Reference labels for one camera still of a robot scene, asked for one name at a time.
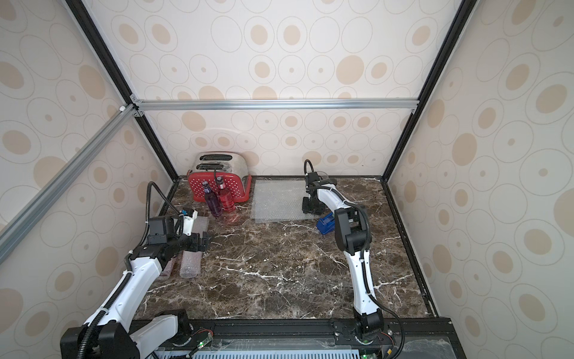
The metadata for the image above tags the blue tape dispenser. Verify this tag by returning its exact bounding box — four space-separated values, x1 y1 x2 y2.
316 212 335 236

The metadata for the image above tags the purple drink bottle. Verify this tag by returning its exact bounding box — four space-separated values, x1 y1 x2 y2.
202 181 223 218

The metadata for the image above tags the single bubble wrap sheet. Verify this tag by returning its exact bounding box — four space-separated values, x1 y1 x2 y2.
158 258 176 281

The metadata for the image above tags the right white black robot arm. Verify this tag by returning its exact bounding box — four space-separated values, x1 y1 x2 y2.
302 159 405 355

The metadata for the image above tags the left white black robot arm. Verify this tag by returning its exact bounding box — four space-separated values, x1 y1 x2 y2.
60 208 210 358

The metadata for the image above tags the clear drinking glass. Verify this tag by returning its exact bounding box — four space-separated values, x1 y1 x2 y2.
309 171 329 182

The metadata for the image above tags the red drink bottle back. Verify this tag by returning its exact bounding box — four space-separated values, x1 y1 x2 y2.
216 176 236 212

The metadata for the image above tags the red perforated plastic basket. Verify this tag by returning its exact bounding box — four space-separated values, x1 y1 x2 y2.
187 171 252 203

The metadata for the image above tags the silver toaster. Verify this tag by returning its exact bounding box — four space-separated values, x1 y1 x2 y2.
188 152 249 179

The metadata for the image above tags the horizontal aluminium bar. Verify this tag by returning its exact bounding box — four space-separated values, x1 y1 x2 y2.
129 98 419 112

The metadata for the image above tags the left diagonal aluminium bar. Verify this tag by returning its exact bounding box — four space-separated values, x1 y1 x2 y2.
1 104 136 262

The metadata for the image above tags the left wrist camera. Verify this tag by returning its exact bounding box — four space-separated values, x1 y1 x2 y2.
182 209 197 236

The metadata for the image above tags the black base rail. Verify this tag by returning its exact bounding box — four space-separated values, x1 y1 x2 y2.
79 316 467 359

